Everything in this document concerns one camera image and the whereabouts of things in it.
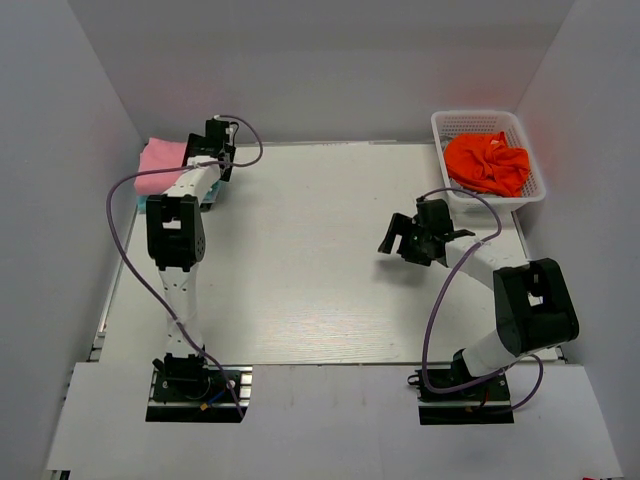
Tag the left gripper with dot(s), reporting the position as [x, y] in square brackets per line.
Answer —
[194, 141]

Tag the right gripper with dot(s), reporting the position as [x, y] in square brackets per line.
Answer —
[399, 224]

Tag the pink t-shirt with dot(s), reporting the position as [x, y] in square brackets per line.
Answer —
[159, 154]

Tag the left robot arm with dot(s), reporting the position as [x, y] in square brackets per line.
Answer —
[175, 232]

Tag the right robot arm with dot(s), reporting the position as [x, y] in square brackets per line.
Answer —
[532, 304]

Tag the white folded cloth under teal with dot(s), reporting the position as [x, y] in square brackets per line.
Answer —
[210, 198]

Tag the grey cloth in basket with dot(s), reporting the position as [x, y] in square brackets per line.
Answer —
[462, 192]

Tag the folded teal t-shirt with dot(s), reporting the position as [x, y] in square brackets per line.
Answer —
[141, 201]

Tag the orange t-shirt in basket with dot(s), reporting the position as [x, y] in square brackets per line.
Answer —
[486, 163]

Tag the white plastic basket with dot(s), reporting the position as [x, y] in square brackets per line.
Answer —
[446, 125]

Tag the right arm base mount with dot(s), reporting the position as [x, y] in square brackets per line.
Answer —
[485, 404]

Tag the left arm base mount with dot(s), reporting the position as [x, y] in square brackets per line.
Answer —
[190, 390]

